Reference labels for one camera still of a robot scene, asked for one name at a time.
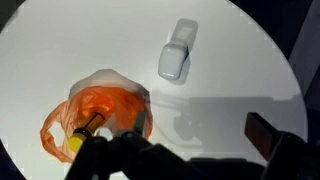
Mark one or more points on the brown padded gripper right finger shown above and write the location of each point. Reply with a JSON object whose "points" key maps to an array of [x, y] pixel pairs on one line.
{"points": [[260, 133]]}

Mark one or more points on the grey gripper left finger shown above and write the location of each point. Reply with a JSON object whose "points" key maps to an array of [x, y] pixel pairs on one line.
{"points": [[140, 122]]}

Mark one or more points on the blue white mentos container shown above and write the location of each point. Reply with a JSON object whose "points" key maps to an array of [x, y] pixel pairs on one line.
{"points": [[171, 61]]}

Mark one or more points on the orange plastic bag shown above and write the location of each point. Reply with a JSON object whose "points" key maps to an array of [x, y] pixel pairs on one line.
{"points": [[111, 101]]}

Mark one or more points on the brown bottle with yellow cap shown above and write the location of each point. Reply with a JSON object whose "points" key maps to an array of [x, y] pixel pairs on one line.
{"points": [[77, 141]]}

